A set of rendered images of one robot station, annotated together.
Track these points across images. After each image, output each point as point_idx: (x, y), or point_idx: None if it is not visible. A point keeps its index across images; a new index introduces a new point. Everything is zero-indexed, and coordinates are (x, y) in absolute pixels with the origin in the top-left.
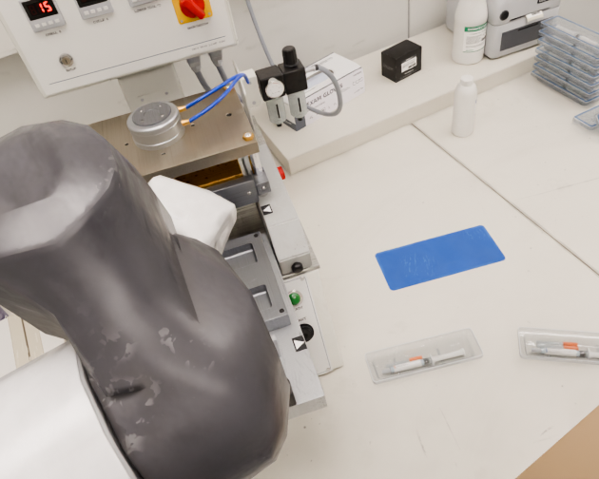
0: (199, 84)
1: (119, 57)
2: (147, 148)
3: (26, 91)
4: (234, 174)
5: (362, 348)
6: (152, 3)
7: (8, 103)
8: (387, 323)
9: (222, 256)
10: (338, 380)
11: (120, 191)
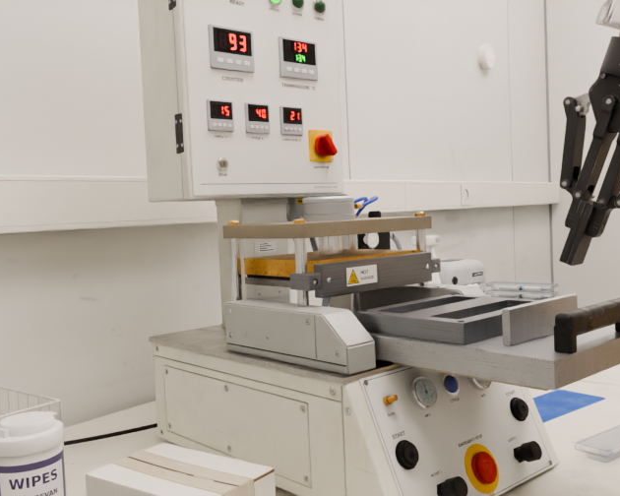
0: (190, 328)
1: (261, 176)
2: (335, 217)
3: (26, 289)
4: (409, 250)
5: (560, 453)
6: (295, 137)
7: (1, 298)
8: (560, 439)
9: (435, 306)
10: (567, 471)
11: None
